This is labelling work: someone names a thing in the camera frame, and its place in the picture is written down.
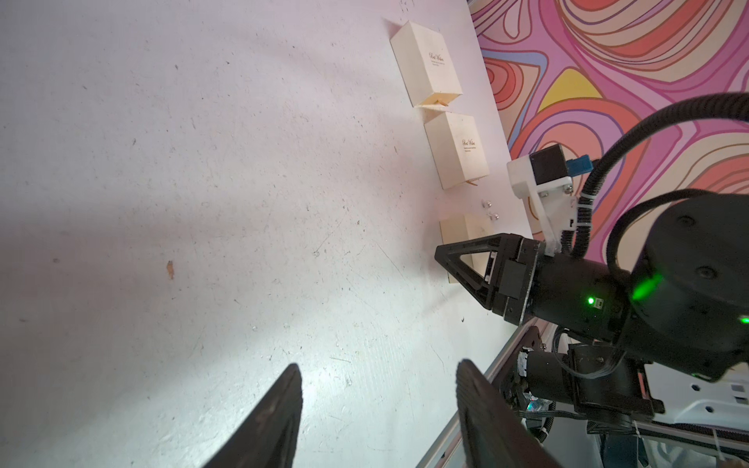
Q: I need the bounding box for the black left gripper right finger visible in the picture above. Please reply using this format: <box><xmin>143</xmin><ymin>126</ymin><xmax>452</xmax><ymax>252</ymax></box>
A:
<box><xmin>456</xmin><ymin>360</ymin><xmax>559</xmax><ymax>468</ymax></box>

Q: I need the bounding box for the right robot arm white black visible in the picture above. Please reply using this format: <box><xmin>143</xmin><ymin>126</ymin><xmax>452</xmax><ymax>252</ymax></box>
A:
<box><xmin>435</xmin><ymin>93</ymin><xmax>748</xmax><ymax>467</ymax></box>

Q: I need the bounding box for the small cream jewelry box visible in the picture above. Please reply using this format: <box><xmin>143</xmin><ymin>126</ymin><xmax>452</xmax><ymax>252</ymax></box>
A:
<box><xmin>440</xmin><ymin>214</ymin><xmax>495</xmax><ymax>274</ymax></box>

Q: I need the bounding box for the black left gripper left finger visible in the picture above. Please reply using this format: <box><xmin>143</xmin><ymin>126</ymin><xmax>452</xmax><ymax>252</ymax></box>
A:
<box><xmin>204</xmin><ymin>363</ymin><xmax>304</xmax><ymax>468</ymax></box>

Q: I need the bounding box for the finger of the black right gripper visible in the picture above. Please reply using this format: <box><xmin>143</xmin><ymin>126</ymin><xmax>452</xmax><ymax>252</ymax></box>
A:
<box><xmin>454</xmin><ymin>271</ymin><xmax>508</xmax><ymax>313</ymax></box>
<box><xmin>434</xmin><ymin>233</ymin><xmax>524</xmax><ymax>275</ymax></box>

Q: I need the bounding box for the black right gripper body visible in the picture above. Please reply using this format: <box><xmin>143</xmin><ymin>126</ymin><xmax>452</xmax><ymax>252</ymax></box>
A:
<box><xmin>490</xmin><ymin>234</ymin><xmax>626</xmax><ymax>342</ymax></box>

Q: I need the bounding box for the cream drawer jewelry box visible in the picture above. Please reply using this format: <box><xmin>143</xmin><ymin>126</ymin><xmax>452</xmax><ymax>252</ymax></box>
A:
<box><xmin>390</xmin><ymin>21</ymin><xmax>462</xmax><ymax>107</ymax></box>

